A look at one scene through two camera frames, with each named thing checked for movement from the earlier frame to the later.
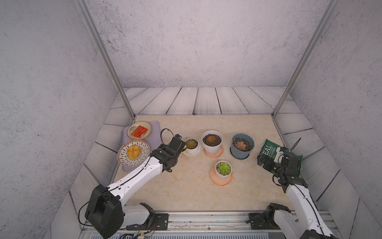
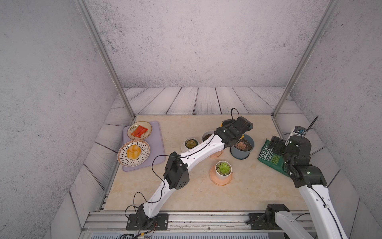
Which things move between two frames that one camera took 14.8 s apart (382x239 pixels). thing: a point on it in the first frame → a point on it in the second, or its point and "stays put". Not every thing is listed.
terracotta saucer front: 216,180 stays put
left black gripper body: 162,149 → 226,123
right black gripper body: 272,167 → 281,148
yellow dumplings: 134,151 stays put
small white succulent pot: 192,145 stays put
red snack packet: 139,131 stays put
